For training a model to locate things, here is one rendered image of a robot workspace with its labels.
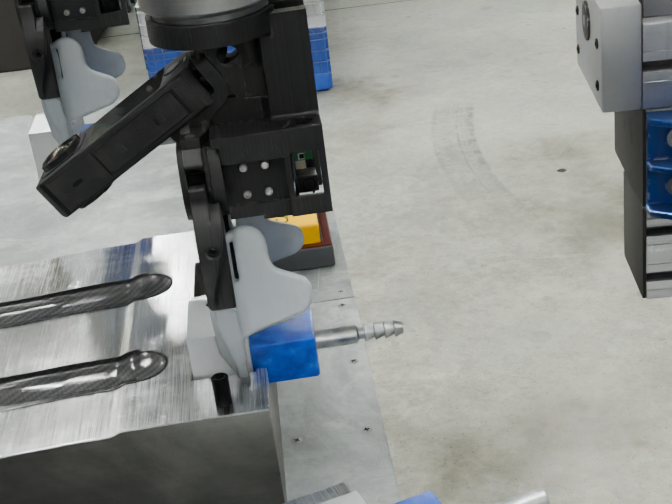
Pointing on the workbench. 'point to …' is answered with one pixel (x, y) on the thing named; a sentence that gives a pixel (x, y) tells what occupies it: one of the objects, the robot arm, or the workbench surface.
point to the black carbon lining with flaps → (29, 308)
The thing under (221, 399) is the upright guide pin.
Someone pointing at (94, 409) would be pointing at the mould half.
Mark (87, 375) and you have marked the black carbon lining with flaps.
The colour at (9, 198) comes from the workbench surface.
